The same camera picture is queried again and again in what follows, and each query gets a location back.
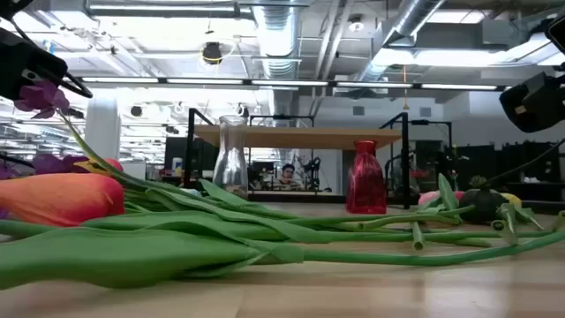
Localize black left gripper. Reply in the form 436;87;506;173
0;26;70;101

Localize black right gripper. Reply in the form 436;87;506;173
499;72;565;133

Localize clear glass vase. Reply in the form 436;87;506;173
212;115;250;200

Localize wooden shelf with black legs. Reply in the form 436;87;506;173
183;108;411;211

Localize purple flower bunch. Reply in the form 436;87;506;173
0;80;213;213

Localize long ceiling light bar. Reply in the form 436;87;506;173
79;75;502;93

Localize white column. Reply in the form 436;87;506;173
83;95;123;163

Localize black tulip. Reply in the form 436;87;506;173
458;188;545;231

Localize pink tulip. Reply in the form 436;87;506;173
418;174;464;212

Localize black round ceiling speaker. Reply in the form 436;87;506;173
201;42;224;66

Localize red glass vase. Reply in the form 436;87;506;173
345;140;388;216

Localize person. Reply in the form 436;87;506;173
275;163;304;191

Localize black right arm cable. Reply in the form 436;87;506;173
484;139;565;186

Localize black left wrist camera cable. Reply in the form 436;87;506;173
41;65;94;100

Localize silver ventilation duct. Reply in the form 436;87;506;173
357;0;447;83
253;0;302;129

